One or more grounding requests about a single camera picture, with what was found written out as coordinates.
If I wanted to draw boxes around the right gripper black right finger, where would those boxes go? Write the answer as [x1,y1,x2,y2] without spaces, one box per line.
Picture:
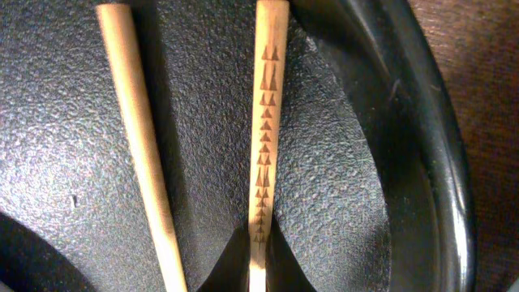
[266,217,315,292]

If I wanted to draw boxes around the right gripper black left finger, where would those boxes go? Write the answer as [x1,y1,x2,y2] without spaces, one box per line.
[198,226,249,292]

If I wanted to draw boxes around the wooden chopstick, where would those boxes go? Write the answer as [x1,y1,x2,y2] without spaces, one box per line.
[96,3,187,292]
[248,0,290,292]

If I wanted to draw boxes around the round black tray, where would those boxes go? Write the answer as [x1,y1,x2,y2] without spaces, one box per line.
[1,1,475,291]

